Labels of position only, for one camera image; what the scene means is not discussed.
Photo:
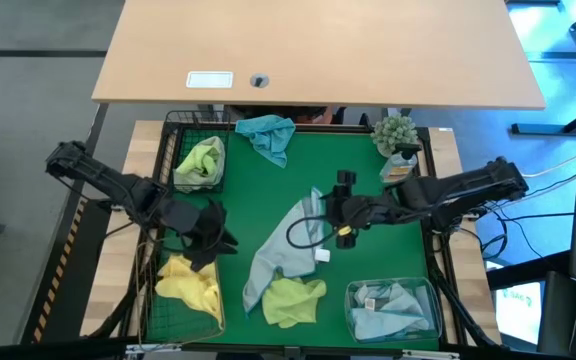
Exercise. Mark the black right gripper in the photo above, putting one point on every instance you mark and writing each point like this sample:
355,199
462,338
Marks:
353,210

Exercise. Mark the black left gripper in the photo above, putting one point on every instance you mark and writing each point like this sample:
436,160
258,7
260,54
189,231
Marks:
203,225

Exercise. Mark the yellow microfiber towel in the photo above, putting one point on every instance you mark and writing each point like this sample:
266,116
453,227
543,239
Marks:
193,290

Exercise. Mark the light blue microfiber towel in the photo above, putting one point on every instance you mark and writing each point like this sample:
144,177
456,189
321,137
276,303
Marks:
278,250
378,327
403,300

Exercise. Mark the pale green microfiber towel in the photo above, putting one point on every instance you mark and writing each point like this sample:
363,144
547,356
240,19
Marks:
203,162

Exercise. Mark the lime green microfiber towel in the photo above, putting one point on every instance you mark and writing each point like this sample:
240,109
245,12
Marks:
290,302

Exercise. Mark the teal microfiber towel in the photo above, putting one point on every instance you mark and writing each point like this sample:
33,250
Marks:
268,137

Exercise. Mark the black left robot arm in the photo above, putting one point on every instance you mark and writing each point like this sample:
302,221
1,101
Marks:
103,177

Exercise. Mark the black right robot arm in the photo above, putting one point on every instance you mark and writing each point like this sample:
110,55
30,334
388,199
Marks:
458,192

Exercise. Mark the clear spray bottle orange label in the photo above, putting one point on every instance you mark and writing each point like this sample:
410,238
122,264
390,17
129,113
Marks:
395,167

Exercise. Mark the green table mat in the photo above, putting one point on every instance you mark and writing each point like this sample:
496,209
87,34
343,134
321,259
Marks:
268,200

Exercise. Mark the small potted green plant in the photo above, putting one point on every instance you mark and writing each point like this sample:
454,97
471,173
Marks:
393,131

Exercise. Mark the clear plastic bin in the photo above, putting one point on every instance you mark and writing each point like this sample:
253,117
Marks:
433,310

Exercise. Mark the yellow black hazard tape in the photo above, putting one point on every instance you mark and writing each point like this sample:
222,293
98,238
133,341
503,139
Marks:
59,270

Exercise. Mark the light wooden desk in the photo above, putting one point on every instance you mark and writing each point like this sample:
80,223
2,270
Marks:
318,45

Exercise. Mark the white desk plate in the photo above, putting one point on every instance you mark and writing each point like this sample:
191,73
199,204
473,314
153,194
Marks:
209,80

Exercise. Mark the white lit screen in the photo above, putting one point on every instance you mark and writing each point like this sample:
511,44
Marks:
518,312

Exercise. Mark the black desk leg frame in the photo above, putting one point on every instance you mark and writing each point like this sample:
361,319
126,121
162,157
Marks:
538,129

